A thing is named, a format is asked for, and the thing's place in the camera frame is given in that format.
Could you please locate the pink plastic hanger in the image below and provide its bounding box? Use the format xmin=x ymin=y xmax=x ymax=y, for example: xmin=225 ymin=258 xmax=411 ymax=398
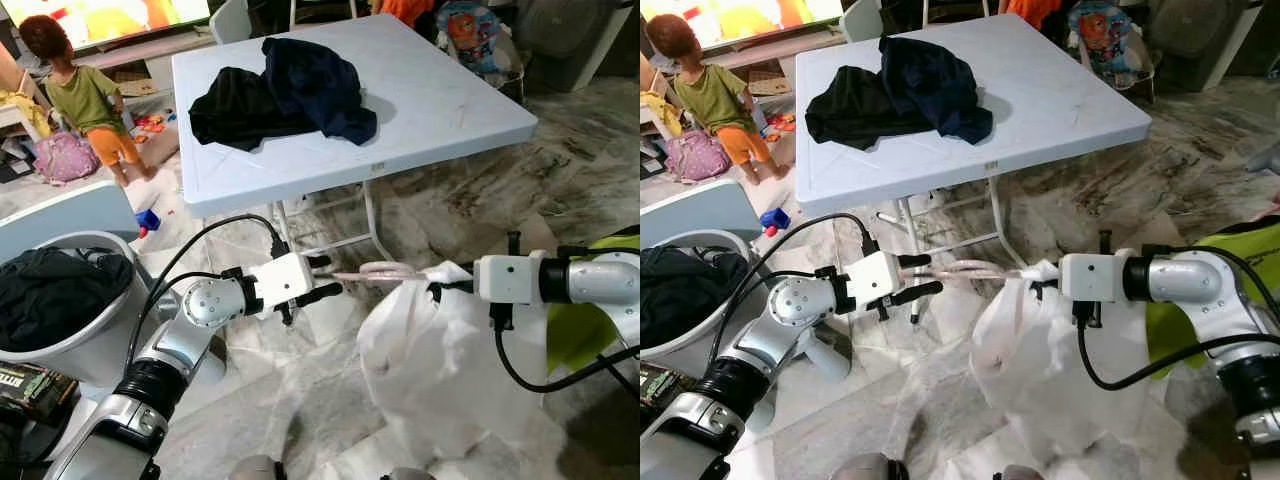
xmin=318 ymin=260 xmax=431 ymax=293
xmin=905 ymin=258 xmax=1031 ymax=291

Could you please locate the white shirt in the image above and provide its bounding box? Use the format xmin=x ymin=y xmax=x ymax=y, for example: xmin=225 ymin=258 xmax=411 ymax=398
xmin=357 ymin=260 xmax=549 ymax=463
xmin=968 ymin=258 xmax=1151 ymax=456

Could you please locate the black garment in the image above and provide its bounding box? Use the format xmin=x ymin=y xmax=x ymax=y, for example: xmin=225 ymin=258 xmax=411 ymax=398
xmin=188 ymin=67 xmax=321 ymax=153
xmin=805 ymin=68 xmax=936 ymax=151

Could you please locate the lime green shirt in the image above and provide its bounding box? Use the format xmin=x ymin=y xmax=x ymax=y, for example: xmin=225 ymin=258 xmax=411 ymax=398
xmin=545 ymin=230 xmax=641 ymax=376
xmin=1145 ymin=222 xmax=1280 ymax=379

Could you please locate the navy blue garment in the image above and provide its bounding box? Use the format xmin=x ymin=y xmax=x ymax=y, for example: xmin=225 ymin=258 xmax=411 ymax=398
xmin=880 ymin=37 xmax=995 ymax=146
xmin=262 ymin=37 xmax=379 ymax=148

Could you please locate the grey robot left foot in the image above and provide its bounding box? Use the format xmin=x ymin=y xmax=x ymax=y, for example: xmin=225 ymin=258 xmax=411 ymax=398
xmin=228 ymin=455 xmax=288 ymax=480
xmin=850 ymin=453 xmax=911 ymax=480

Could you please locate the white folding table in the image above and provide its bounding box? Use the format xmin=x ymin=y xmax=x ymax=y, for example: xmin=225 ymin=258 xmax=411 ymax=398
xmin=172 ymin=13 xmax=539 ymax=263
xmin=795 ymin=13 xmax=1153 ymax=273

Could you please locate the white laundry basket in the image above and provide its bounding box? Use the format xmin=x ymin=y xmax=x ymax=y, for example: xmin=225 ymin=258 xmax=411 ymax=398
xmin=640 ymin=178 xmax=766 ymax=381
xmin=0 ymin=180 xmax=151 ymax=391

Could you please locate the dark clothes pile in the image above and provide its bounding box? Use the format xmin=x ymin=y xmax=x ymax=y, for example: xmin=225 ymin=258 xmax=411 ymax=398
xmin=0 ymin=248 xmax=134 ymax=353
xmin=640 ymin=245 xmax=751 ymax=349

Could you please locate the dark printed box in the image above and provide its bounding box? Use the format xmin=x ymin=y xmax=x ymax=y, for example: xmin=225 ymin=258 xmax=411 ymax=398
xmin=640 ymin=365 xmax=691 ymax=411
xmin=0 ymin=362 xmax=81 ymax=431

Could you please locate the pink backpack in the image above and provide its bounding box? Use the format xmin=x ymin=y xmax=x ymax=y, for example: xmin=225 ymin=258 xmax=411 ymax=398
xmin=33 ymin=130 xmax=101 ymax=186
xmin=665 ymin=130 xmax=731 ymax=183

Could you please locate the white chair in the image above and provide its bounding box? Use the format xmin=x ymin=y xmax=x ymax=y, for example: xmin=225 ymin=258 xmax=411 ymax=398
xmin=210 ymin=0 xmax=251 ymax=46
xmin=840 ymin=0 xmax=881 ymax=43

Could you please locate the child in green shirt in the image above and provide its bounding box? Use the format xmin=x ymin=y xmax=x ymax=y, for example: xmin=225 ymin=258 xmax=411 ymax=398
xmin=18 ymin=15 xmax=161 ymax=189
xmin=645 ymin=13 xmax=791 ymax=186

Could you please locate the colourful baby bouncer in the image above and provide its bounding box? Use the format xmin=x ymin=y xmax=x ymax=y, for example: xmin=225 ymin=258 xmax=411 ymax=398
xmin=435 ymin=0 xmax=521 ymax=79
xmin=1065 ymin=0 xmax=1156 ymax=101

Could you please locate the orange cloth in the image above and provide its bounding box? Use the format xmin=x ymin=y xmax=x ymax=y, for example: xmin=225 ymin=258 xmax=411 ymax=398
xmin=1005 ymin=0 xmax=1066 ymax=29
xmin=380 ymin=0 xmax=438 ymax=28

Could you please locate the yellow garment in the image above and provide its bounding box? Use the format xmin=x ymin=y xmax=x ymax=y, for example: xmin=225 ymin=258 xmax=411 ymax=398
xmin=0 ymin=90 xmax=53 ymax=141
xmin=640 ymin=90 xmax=683 ymax=139

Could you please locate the television screen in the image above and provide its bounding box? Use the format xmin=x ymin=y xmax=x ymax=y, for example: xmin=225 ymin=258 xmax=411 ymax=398
xmin=0 ymin=0 xmax=213 ymax=51
xmin=640 ymin=0 xmax=846 ymax=49

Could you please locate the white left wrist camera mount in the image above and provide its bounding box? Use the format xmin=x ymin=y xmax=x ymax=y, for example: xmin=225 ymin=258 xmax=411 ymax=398
xmin=245 ymin=252 xmax=319 ymax=319
xmin=838 ymin=250 xmax=906 ymax=317

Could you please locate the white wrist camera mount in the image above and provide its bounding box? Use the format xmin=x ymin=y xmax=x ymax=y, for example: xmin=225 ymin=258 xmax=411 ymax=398
xmin=245 ymin=252 xmax=319 ymax=319
xmin=474 ymin=255 xmax=547 ymax=306
xmin=838 ymin=250 xmax=906 ymax=317
xmin=1060 ymin=252 xmax=1131 ymax=303

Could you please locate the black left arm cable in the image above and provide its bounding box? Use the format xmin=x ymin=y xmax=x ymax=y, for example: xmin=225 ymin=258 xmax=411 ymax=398
xmin=125 ymin=213 xmax=293 ymax=376
xmin=700 ymin=213 xmax=881 ymax=381

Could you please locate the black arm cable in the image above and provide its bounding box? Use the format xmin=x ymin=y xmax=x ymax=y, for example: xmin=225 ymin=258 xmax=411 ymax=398
xmin=700 ymin=213 xmax=881 ymax=381
xmin=125 ymin=213 xmax=293 ymax=376
xmin=490 ymin=300 xmax=641 ymax=393
xmin=1076 ymin=245 xmax=1280 ymax=393

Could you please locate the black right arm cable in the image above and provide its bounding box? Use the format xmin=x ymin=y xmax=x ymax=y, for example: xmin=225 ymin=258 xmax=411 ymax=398
xmin=490 ymin=300 xmax=641 ymax=393
xmin=1076 ymin=245 xmax=1280 ymax=393

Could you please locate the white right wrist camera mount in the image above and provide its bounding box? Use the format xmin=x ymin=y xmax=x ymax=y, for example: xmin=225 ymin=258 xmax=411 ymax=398
xmin=1060 ymin=252 xmax=1131 ymax=303
xmin=474 ymin=255 xmax=547 ymax=306

